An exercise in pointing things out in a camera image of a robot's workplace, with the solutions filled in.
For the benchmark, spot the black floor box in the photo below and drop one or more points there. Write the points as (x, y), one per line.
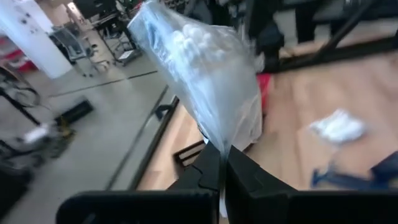
(74, 112)

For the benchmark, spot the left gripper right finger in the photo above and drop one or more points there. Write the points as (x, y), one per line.
(255, 193)

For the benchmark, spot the black frame-mounted clamp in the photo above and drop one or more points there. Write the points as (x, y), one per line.
(163, 110)

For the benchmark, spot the blue disposable razor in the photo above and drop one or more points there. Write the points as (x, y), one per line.
(339, 179)

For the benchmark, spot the white round pillar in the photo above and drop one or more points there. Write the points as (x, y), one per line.
(31, 37)

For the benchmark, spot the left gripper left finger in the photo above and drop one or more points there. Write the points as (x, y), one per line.
(199, 177)

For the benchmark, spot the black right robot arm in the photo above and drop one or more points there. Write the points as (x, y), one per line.
(267, 34)

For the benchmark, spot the clear bag of cotton balls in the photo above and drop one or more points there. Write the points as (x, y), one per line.
(205, 68)
(339, 127)

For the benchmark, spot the black aluminium rig frame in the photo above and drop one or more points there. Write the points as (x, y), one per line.
(342, 53)

